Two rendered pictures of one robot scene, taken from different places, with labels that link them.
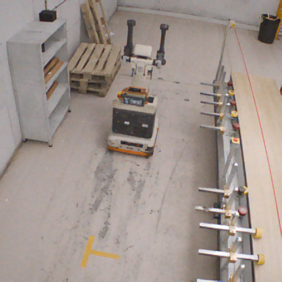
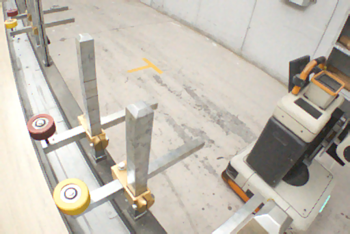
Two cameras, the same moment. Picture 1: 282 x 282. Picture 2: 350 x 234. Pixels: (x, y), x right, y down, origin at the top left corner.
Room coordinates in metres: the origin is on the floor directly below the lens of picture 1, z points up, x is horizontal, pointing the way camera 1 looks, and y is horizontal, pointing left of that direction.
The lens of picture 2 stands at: (3.49, -1.13, 1.36)
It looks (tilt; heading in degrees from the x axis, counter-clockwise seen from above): 41 degrees down; 128
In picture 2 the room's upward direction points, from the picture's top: 11 degrees clockwise
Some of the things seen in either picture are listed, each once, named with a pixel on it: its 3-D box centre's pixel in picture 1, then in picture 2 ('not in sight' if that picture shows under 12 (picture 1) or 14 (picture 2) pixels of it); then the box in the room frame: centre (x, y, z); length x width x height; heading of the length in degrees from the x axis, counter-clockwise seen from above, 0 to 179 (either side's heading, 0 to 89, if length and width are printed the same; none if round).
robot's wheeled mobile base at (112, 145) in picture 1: (134, 132); (283, 178); (3.58, 0.10, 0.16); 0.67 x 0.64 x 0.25; 174
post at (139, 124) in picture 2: (222, 110); (137, 182); (3.27, -0.95, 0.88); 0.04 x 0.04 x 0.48; 85
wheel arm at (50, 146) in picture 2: (218, 129); (104, 124); (2.99, -0.88, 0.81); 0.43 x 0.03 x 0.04; 85
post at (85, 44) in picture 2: (223, 120); (91, 112); (3.02, -0.93, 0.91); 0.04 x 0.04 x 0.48; 85
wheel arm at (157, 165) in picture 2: (217, 115); (143, 174); (3.23, -0.90, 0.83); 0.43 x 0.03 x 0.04; 85
